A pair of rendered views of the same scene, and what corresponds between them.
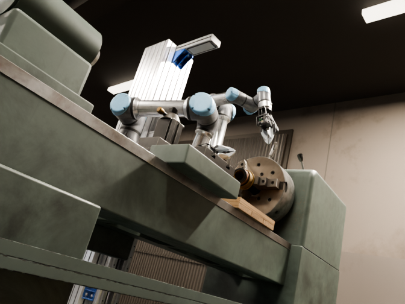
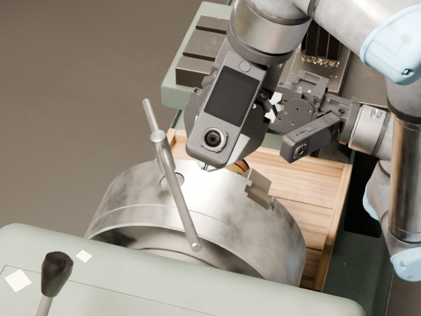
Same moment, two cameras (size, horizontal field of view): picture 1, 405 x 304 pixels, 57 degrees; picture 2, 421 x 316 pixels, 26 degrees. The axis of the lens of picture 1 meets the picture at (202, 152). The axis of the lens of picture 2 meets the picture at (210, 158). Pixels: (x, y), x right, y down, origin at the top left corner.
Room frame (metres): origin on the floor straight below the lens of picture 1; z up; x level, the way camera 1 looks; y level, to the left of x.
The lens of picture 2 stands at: (2.49, -0.62, 2.14)
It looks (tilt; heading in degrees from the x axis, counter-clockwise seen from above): 46 degrees down; 156
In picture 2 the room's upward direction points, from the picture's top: straight up
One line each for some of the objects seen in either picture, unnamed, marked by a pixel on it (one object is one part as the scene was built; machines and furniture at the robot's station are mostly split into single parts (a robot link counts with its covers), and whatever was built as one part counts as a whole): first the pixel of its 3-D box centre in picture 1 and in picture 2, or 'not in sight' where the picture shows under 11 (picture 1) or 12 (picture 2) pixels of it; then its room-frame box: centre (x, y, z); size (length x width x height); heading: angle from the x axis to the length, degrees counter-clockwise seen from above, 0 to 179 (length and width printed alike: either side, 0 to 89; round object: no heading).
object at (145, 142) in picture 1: (165, 155); (321, 63); (1.32, 0.13, 1.00); 0.20 x 0.10 x 0.05; 140
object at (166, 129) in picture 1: (167, 134); (324, 25); (1.30, 0.14, 1.07); 0.07 x 0.07 x 0.10; 50
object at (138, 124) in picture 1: (133, 119); not in sight; (1.89, 0.41, 1.33); 0.13 x 0.12 x 0.14; 163
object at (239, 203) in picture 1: (219, 211); (239, 209); (1.51, -0.13, 0.89); 0.36 x 0.30 x 0.04; 50
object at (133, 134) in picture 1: (127, 139); not in sight; (1.89, 0.41, 1.21); 0.15 x 0.15 x 0.10
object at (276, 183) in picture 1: (269, 184); not in sight; (1.61, -0.33, 1.09); 0.12 x 0.11 x 0.05; 50
